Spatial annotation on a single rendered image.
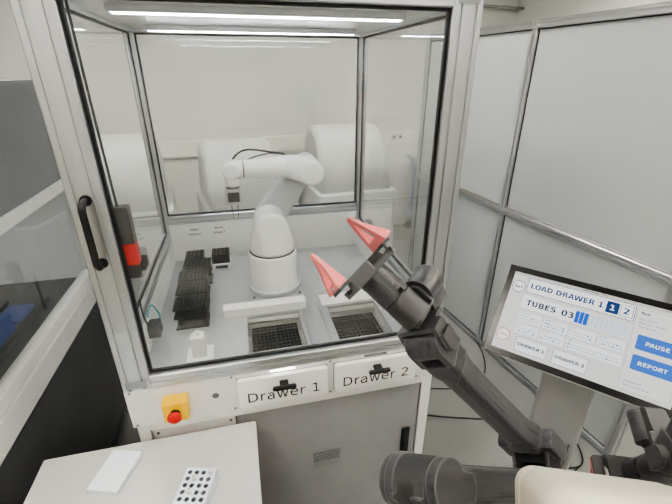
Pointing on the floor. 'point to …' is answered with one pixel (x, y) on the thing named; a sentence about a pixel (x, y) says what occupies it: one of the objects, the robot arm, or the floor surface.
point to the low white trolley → (160, 470)
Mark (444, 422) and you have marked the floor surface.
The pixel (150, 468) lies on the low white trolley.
